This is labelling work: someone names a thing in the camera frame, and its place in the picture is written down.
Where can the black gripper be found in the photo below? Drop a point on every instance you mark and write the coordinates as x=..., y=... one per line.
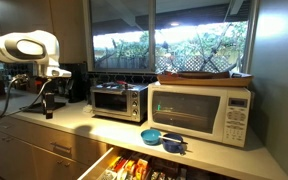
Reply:
x=49, y=100

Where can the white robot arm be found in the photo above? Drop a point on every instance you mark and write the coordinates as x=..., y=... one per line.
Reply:
x=4, y=41

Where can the silver toaster oven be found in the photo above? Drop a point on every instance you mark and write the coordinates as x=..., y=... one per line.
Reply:
x=117, y=101

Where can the white microwave oven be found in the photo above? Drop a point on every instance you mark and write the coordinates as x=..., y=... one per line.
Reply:
x=190, y=111

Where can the white crumpled paper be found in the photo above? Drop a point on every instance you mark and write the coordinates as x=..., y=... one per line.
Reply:
x=88, y=109

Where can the black coffee maker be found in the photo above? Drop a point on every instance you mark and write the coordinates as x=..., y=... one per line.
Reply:
x=77, y=83

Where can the pair of cabinet knobs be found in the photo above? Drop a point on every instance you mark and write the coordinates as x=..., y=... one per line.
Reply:
x=6, y=138
x=64, y=163

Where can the dark small flat item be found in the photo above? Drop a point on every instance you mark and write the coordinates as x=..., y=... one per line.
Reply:
x=108, y=85

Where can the open wooden drawer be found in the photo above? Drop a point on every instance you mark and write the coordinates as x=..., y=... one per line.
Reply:
x=97, y=166

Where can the red and yellow packet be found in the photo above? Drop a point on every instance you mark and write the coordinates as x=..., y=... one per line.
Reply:
x=115, y=163

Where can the teal bowl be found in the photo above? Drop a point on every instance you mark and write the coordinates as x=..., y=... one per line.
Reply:
x=150, y=136

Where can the orange packet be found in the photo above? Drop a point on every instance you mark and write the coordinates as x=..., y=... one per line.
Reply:
x=141, y=168

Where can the dark blue bowl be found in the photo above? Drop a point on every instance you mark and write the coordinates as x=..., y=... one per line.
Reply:
x=172, y=145

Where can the lattice garden fence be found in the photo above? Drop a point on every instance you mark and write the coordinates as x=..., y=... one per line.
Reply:
x=190, y=63

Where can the dark brown long dish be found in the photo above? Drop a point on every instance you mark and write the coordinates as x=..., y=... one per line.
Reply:
x=197, y=74

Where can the wooden serving tray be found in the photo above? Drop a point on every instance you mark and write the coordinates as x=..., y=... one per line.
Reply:
x=204, y=81

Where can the grey window frame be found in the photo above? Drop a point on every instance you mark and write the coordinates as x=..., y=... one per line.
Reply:
x=151, y=36

